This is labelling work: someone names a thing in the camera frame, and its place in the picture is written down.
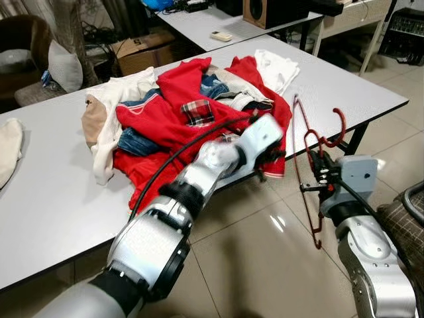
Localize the cream white garment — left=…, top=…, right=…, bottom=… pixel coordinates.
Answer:
left=85, top=66, right=160, bottom=186

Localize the large white table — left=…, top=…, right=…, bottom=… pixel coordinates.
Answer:
left=0, top=34, right=409, bottom=292

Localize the red polo shirt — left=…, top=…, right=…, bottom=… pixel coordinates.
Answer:
left=113, top=55, right=293, bottom=213

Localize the white t-shirt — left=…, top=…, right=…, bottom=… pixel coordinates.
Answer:
left=255, top=50, right=300, bottom=93

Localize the grey cushion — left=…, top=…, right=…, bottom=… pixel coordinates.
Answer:
left=48, top=41, right=84, bottom=93

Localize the grey beige garment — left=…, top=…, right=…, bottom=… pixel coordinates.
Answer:
left=212, top=66, right=274, bottom=110

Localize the beige desk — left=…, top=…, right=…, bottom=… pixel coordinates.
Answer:
left=311, top=0, right=398, bottom=74

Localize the white desk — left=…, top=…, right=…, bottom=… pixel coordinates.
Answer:
left=156, top=3, right=325, bottom=54

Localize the plaid cushion metal chair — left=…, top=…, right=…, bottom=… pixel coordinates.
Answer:
left=378, top=180, right=424, bottom=266

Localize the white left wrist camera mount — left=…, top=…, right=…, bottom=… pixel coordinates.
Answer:
left=237, top=114, right=284, bottom=163

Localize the cream cloth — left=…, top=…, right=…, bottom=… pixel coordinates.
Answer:
left=0, top=118, right=24, bottom=189

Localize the black audio equipment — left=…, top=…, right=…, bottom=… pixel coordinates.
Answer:
left=378, top=8, right=424, bottom=66

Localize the wooden black speaker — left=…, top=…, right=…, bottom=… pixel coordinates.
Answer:
left=243, top=0, right=309, bottom=29

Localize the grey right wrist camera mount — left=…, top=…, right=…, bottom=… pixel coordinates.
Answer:
left=323, top=156, right=378, bottom=216

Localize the red plastic hanger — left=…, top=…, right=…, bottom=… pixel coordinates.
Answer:
left=291, top=95, right=347, bottom=250

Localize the brown cardboard box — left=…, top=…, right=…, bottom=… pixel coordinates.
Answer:
left=109, top=32, right=176, bottom=75

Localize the tan garment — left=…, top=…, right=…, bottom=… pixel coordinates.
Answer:
left=81, top=94, right=108, bottom=148

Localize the brown chair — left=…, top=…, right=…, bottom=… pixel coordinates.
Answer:
left=0, top=15, right=87, bottom=107

